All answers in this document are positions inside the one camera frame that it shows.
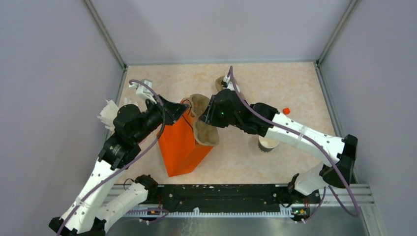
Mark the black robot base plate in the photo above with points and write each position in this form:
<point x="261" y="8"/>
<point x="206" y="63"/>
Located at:
<point x="228" y="198"/>

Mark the small orange cube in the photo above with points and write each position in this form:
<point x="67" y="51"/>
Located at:
<point x="286" y="111"/>

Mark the cardboard cup carrier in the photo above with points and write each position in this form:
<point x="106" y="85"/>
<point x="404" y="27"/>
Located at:
<point x="204" y="134"/>
<point x="219" y="84"/>

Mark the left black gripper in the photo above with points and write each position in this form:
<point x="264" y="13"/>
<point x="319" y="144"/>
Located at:
<point x="173" y="110"/>

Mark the white paper napkins bundle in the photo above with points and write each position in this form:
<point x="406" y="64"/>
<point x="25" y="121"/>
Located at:
<point x="108" y="114"/>

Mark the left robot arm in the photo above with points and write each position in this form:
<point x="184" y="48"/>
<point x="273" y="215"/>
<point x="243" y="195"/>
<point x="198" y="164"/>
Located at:
<point x="90" y="215"/>

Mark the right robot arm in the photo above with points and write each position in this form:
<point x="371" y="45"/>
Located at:
<point x="337" y="155"/>

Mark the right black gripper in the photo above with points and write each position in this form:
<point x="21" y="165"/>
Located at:
<point x="209" y="116"/>

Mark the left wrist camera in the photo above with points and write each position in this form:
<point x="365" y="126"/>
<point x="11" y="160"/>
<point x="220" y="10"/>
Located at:
<point x="142" y="90"/>

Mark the orange paper bag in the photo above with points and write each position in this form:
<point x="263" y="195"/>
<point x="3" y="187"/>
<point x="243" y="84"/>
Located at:
<point x="180" y="151"/>

